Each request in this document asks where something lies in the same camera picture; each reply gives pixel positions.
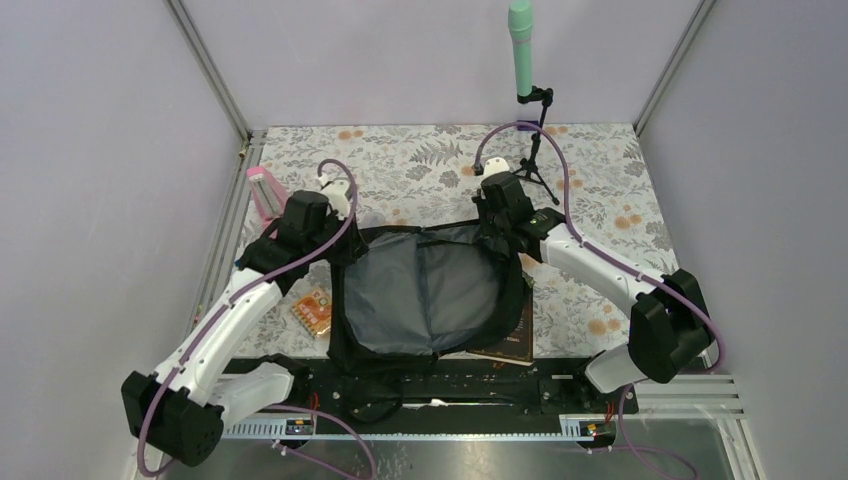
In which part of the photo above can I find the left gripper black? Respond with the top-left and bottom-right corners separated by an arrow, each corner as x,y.
306,208 -> 368,265

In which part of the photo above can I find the black student backpack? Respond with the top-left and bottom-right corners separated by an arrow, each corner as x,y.
327,220 -> 531,375

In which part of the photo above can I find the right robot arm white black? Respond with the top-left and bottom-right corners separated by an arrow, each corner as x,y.
474,172 -> 716,412

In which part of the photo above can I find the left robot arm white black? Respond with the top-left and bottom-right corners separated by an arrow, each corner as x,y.
121,182 -> 358,478

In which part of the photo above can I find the black tripod microphone stand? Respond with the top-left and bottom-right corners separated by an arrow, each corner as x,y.
514,86 -> 560,205

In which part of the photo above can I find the pink metronome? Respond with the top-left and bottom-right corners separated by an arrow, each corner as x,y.
246,166 -> 288,228

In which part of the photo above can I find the orange snack packet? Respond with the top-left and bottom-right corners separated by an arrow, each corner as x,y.
291,288 -> 332,338

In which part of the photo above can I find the small blue block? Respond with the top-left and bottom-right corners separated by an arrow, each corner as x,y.
516,120 -> 538,131

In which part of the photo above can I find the floral table mat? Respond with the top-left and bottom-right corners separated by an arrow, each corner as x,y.
258,123 -> 678,358

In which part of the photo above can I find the dark brown book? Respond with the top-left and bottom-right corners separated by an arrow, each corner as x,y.
465,275 -> 535,366

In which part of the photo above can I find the green microphone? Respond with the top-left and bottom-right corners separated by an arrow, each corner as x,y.
507,0 -> 534,97

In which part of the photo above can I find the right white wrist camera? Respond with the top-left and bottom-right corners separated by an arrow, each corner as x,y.
473,157 -> 511,179

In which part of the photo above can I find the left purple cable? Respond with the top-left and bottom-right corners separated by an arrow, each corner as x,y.
135,158 -> 379,480

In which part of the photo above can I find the purple cable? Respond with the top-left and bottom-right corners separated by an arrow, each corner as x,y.
472,120 -> 727,480
135,158 -> 379,480

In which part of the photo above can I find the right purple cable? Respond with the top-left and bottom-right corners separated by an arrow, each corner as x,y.
472,120 -> 727,480

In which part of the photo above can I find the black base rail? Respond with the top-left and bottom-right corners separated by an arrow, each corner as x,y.
225,354 -> 641,425

